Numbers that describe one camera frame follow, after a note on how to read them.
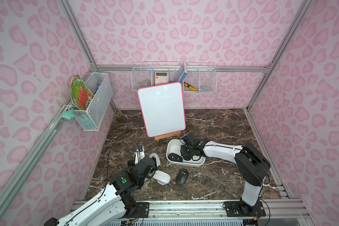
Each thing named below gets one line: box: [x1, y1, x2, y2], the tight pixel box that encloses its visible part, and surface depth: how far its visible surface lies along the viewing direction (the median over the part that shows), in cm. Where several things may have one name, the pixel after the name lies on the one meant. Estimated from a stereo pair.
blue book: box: [172, 62, 188, 83], surface depth 88 cm
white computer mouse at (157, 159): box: [149, 153, 161, 168], surface depth 92 cm
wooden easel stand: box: [154, 131, 182, 142], surface depth 100 cm
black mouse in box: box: [167, 153, 183, 163], surface depth 91 cm
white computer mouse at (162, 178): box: [152, 169, 171, 186], surface depth 85 cm
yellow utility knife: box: [183, 81, 198, 92], surface depth 100 cm
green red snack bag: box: [70, 74, 94, 111], surface depth 74 cm
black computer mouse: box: [175, 168, 189, 186], surface depth 84 cm
